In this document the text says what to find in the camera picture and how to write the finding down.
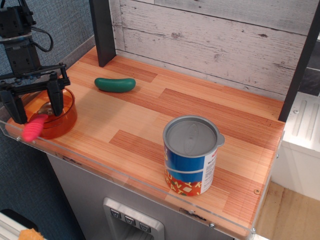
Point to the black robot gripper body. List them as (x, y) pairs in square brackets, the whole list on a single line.
[(25, 64)]

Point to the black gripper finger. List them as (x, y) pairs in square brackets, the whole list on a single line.
[(55, 88), (14, 106)]

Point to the pink handled metal spoon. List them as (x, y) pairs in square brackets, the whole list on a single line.
[(34, 127)]

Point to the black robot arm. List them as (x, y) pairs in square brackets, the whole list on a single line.
[(17, 24)]

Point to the orange transparent plastic bowl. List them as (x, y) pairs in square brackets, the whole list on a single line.
[(54, 126)]

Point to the green toy pickle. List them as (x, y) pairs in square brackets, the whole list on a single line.
[(115, 85)]

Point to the orange cloth item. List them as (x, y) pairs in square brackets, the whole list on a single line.
[(30, 234)]

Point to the grey toy fridge cabinet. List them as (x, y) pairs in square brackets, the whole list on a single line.
[(85, 192)]

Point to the silver dispenser button panel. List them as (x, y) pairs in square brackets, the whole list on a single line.
[(126, 223)]

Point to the blue soup can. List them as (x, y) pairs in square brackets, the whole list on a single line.
[(191, 144)]

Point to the clear acrylic edge guard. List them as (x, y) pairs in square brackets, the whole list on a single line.
[(119, 135)]

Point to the white toy sink unit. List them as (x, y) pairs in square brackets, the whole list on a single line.
[(297, 164)]

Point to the dark grey left post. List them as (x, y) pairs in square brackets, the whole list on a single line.
[(103, 31)]

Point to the dark grey post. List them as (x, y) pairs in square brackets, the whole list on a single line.
[(103, 31), (303, 61)]

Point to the dark grey right post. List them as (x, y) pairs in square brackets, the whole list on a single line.
[(303, 61)]

